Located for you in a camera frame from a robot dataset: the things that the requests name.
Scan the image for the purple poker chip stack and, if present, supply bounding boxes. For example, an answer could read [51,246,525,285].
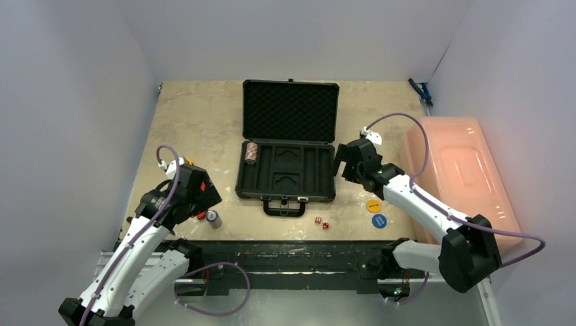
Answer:
[205,210,223,229]

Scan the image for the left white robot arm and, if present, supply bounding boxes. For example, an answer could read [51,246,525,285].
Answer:
[58,163,221,325]

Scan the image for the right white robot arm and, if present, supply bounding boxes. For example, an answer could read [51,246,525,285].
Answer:
[333,138,503,293]

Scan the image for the black poker set case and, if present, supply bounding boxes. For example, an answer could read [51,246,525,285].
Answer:
[235,79,340,218]

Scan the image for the yellow dealer button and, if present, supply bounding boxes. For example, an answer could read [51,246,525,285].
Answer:
[365,199,381,214]

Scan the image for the blue dealer button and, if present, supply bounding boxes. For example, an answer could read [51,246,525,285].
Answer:
[372,214,387,229]

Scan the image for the pink translucent plastic bin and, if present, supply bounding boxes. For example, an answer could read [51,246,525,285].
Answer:
[400,117,520,232]

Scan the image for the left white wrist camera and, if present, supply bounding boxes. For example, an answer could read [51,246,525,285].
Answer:
[158,156,194,179]

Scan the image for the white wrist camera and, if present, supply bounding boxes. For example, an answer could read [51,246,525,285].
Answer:
[158,156,194,179]
[359,128,382,147]

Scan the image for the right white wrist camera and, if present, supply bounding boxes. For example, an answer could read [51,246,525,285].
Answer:
[359,128,382,147]

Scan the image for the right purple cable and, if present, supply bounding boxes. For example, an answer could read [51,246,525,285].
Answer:
[364,112,546,270]

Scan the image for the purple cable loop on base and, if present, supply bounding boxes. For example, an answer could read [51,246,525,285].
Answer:
[174,261,251,318]

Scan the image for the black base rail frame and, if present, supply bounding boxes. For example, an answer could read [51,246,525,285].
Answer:
[94,240,446,299]

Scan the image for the blue handled pliers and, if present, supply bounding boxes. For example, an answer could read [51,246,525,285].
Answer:
[408,78,433,107]

